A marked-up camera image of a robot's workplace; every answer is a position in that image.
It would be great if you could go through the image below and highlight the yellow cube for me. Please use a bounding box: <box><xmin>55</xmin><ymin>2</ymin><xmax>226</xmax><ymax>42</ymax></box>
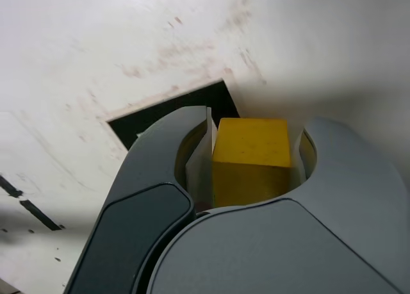
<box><xmin>211</xmin><ymin>117</ymin><xmax>294</xmax><ymax>209</ymax></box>

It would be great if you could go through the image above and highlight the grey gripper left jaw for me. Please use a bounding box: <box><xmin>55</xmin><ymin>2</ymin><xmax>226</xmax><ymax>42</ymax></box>
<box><xmin>63</xmin><ymin>105</ymin><xmax>214</xmax><ymax>294</ymax></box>

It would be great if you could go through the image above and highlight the black tape square outline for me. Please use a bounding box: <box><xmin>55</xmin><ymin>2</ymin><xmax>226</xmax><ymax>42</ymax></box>
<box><xmin>107</xmin><ymin>78</ymin><xmax>242</xmax><ymax>151</ymax></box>

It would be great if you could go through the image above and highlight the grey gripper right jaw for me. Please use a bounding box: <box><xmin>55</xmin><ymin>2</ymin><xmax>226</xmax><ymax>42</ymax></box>
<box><xmin>147</xmin><ymin>115</ymin><xmax>410</xmax><ymax>294</ymax></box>

